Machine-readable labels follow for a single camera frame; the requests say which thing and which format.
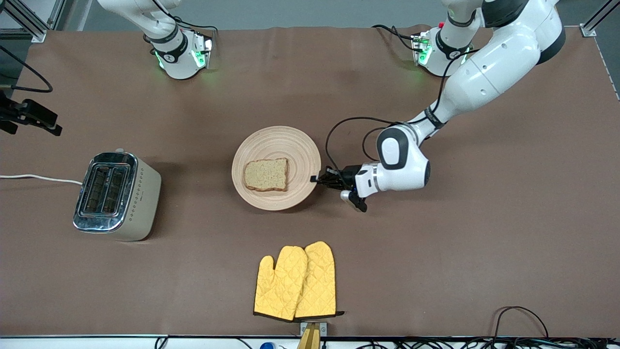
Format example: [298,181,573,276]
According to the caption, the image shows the slice of brown bread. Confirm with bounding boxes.
[243,158,289,192]

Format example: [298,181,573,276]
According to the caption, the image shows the round light wooden plate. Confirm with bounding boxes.
[232,126,322,211]

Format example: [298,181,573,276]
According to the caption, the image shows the silver beige two-slot toaster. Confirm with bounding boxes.
[73,148,162,241]

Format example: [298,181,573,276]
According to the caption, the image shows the yellow quilted oven mitt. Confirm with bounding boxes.
[294,241,345,320]
[254,246,309,322]

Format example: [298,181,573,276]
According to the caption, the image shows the brown table cloth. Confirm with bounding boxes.
[0,24,620,337]

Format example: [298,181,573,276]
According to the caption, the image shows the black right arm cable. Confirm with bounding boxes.
[0,46,53,93]

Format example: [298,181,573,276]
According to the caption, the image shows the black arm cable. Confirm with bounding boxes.
[325,46,480,177]
[0,46,53,93]

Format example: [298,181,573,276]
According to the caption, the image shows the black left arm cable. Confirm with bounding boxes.
[325,46,480,177]

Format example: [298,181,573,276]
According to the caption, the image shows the white toaster power cable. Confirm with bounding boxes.
[0,174,84,186]

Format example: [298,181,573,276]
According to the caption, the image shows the aluminium frame post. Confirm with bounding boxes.
[0,0,66,43]
[580,0,620,37]

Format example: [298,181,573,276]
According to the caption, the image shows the black left base cable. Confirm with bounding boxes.
[372,24,418,51]

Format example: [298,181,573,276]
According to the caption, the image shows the black base cable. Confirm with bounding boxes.
[372,24,418,51]
[172,15,218,33]

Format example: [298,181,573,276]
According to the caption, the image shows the black right base cable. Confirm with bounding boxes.
[172,15,218,33]

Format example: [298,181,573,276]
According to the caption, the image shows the black looped floor cable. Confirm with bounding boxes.
[493,306,549,340]

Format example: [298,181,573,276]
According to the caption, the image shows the black cable bundle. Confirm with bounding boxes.
[339,337,620,349]

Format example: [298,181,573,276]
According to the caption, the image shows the white table edge rail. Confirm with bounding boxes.
[0,334,620,349]

